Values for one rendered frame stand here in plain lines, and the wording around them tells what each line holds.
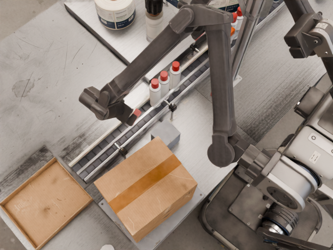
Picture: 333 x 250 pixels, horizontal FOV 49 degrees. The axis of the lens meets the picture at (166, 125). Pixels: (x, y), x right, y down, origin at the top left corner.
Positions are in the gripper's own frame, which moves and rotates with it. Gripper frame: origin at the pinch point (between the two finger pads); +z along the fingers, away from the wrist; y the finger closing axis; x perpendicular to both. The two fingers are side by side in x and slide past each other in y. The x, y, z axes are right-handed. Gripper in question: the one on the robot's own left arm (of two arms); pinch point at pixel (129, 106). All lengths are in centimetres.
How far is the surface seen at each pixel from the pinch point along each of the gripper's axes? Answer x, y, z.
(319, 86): -35, -56, 182
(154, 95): -1.7, 1.7, 23.6
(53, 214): 59, 6, -4
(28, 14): 34, 166, 120
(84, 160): 36.4, 9.7, 8.0
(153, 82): -8.1, 3.1, 18.0
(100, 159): 32.9, 4.5, 11.0
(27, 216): 65, 14, -9
